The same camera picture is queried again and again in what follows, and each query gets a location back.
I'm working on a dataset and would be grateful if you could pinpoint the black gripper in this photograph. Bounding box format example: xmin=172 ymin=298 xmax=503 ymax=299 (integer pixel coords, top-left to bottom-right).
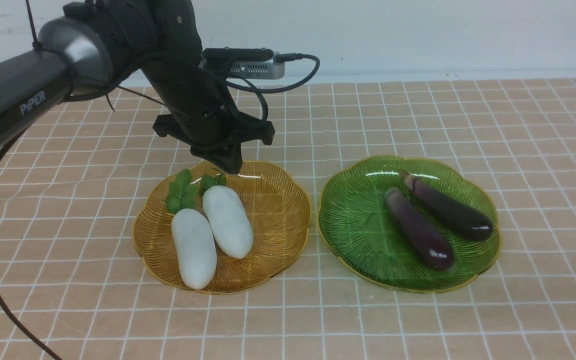
xmin=141 ymin=53 xmax=275 ymax=174

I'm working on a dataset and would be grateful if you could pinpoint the white radish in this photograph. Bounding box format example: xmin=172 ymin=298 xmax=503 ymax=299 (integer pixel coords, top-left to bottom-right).
xmin=165 ymin=169 xmax=218 ymax=291
xmin=199 ymin=174 xmax=254 ymax=259

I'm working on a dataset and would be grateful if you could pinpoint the purple eggplant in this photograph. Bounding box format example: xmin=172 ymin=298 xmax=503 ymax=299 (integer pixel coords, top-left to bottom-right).
xmin=398 ymin=170 xmax=495 ymax=242
xmin=384 ymin=187 xmax=455 ymax=272

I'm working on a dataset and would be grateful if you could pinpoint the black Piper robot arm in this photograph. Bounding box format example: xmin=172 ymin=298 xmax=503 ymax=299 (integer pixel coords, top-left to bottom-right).
xmin=0 ymin=0 xmax=275 ymax=174

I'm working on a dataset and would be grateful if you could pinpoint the amber glass plate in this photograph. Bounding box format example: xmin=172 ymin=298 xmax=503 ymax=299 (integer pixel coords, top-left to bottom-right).
xmin=133 ymin=161 xmax=313 ymax=295

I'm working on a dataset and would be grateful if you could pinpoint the green glass plate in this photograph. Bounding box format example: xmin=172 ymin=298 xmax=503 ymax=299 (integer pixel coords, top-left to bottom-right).
xmin=317 ymin=155 xmax=504 ymax=294

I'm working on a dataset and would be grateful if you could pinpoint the black camera cable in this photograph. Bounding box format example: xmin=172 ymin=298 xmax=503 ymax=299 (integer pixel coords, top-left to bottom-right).
xmin=218 ymin=52 xmax=321 ymax=123

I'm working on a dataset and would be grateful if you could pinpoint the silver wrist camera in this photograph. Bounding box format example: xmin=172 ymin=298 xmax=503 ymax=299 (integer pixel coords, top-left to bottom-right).
xmin=202 ymin=47 xmax=286 ymax=80

